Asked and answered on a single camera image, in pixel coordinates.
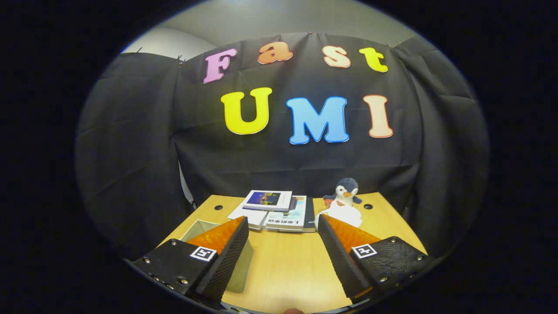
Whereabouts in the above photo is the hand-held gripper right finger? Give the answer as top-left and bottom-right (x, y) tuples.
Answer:
(317, 214), (434, 301)

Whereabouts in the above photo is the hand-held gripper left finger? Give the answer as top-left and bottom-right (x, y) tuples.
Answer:
(133, 216), (250, 306)

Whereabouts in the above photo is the green fabric storage box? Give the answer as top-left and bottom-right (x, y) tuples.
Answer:
(180, 219), (254, 294)

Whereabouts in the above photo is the white round plush toy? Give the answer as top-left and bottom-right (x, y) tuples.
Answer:
(315, 201), (363, 229)

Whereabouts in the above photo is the white book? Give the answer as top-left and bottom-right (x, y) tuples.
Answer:
(228, 205), (269, 231)

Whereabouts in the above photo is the teal cover book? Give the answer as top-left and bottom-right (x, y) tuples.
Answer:
(264, 195), (308, 231)

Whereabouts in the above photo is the blue cover book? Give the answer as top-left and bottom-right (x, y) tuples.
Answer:
(242, 190), (293, 212)

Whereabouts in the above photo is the penguin plush toy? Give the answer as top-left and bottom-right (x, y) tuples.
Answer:
(323, 177), (363, 208)

